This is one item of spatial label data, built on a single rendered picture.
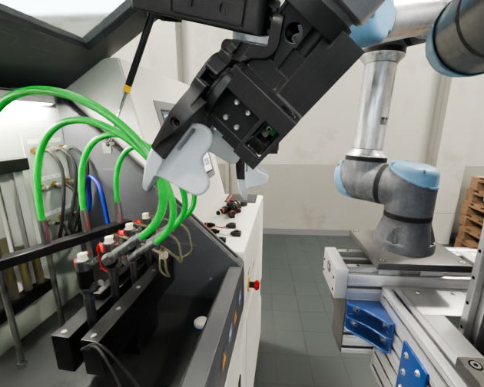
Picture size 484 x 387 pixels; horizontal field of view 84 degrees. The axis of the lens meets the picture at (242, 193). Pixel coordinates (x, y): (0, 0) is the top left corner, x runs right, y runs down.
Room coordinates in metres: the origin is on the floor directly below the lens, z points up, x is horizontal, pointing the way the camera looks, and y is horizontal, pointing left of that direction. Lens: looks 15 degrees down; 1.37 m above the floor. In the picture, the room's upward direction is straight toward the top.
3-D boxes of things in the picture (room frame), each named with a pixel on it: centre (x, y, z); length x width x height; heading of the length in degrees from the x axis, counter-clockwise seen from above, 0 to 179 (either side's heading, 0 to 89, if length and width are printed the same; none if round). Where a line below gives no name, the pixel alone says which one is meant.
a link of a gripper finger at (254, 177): (0.52, -0.02, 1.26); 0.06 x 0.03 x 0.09; 81
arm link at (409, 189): (0.71, -0.45, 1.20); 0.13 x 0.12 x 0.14; 38
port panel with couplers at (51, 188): (0.75, 0.53, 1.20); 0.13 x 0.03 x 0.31; 171
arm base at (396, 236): (0.70, -0.45, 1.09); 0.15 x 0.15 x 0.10
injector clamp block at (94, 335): (0.59, 0.29, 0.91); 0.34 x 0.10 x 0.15; 171
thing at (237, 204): (1.17, 0.04, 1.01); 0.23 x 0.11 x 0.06; 171
